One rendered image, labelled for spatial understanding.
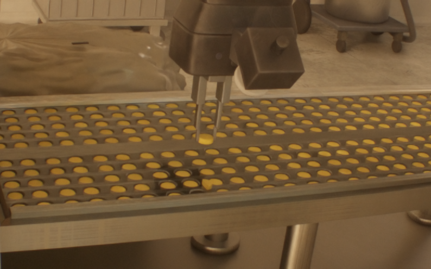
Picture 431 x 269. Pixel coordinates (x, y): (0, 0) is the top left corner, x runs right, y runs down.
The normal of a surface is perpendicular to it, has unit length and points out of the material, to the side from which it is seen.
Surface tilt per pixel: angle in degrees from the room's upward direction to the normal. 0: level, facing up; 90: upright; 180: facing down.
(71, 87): 77
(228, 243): 0
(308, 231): 90
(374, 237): 0
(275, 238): 0
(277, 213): 90
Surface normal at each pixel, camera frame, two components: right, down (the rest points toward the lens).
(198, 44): -0.19, 0.35
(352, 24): 0.11, -0.92
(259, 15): 0.39, 0.34
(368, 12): 0.18, 0.40
